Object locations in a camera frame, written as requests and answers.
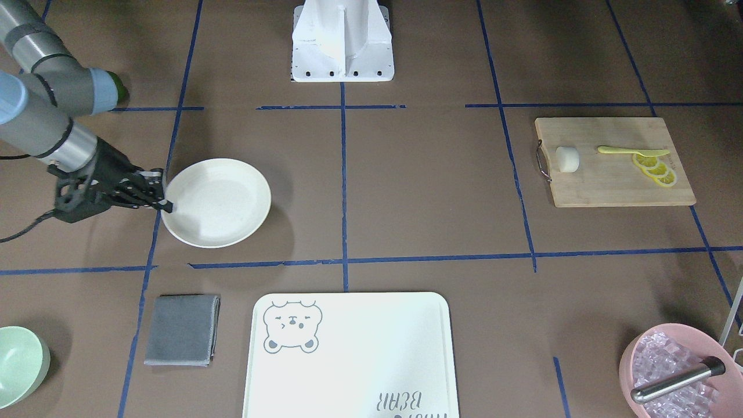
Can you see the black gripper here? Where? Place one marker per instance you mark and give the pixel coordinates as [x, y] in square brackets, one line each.
[110, 165]

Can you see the cream round plate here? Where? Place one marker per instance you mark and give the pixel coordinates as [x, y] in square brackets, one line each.
[217, 203]

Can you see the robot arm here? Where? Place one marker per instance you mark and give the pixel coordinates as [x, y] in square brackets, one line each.
[39, 117]

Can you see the cream bear tray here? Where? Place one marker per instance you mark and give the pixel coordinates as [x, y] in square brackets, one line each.
[351, 354]

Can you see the white bun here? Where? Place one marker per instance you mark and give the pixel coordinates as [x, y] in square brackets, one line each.
[567, 159]

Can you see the green avocado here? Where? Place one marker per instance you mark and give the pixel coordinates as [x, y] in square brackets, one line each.
[122, 90]

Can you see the grey folded cloth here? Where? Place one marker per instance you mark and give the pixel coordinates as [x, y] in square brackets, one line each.
[183, 330]

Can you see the mint green bowl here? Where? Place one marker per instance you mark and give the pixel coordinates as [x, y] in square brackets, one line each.
[25, 361]

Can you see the wooden cutting board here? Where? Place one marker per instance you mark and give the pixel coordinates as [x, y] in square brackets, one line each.
[609, 180]

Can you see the yellow-green plastic knife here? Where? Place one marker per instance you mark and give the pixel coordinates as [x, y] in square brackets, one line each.
[624, 150]

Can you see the lemon slice far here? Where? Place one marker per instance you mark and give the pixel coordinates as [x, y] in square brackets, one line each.
[645, 162]

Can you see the lemon slice near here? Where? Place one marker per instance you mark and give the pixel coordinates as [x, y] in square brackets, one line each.
[668, 180]

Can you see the pink bowl with ice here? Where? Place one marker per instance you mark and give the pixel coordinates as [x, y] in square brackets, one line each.
[670, 348]

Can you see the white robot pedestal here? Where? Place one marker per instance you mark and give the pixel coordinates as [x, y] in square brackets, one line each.
[342, 41]

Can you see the white wire cup rack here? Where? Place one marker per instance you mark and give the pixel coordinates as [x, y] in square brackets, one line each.
[728, 327]

